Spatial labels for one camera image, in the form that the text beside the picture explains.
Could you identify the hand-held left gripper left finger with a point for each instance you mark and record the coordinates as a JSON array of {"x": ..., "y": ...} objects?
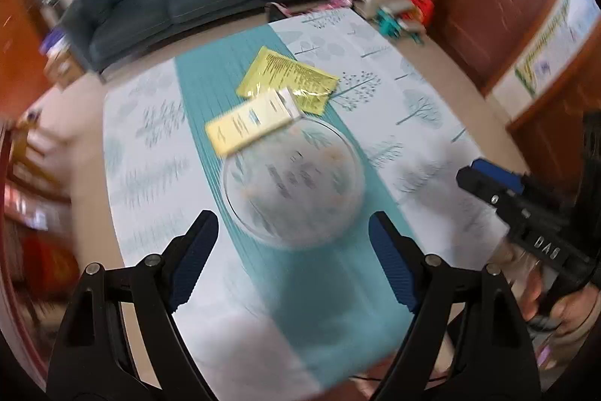
[{"x": 197, "y": 255}]

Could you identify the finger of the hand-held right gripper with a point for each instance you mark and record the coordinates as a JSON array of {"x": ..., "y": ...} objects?
[
  {"x": 481, "y": 185},
  {"x": 497, "y": 173}
]

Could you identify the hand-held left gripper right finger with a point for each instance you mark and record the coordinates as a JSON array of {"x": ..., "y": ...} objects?
[{"x": 392, "y": 260}]

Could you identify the clear round plastic lid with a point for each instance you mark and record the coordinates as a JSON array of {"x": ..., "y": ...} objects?
[{"x": 296, "y": 194}]

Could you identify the person's right hand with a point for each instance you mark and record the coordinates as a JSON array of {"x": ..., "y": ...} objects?
[{"x": 575, "y": 312}]

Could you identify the leaf print tablecloth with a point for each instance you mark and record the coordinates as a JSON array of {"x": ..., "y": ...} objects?
[{"x": 328, "y": 288}]

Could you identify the cream paper box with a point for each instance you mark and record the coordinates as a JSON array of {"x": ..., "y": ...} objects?
[{"x": 251, "y": 124}]

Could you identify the teal toy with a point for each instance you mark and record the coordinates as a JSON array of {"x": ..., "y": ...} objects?
[{"x": 394, "y": 23}]

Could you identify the pink covered round table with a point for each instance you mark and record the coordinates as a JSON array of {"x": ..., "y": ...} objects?
[{"x": 11, "y": 288}]

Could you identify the yellow-green pouch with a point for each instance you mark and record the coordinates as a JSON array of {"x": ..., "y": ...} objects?
[{"x": 291, "y": 79}]

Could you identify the brown cardboard box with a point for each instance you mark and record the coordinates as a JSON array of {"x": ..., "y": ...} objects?
[{"x": 61, "y": 65}]

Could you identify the blue tissue pack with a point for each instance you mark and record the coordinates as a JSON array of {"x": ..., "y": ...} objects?
[{"x": 51, "y": 39}]

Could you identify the orange wooden cabinet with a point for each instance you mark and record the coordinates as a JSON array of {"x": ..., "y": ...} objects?
[{"x": 16, "y": 49}]

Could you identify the wall poster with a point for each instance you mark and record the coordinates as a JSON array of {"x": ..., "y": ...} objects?
[{"x": 549, "y": 49}]

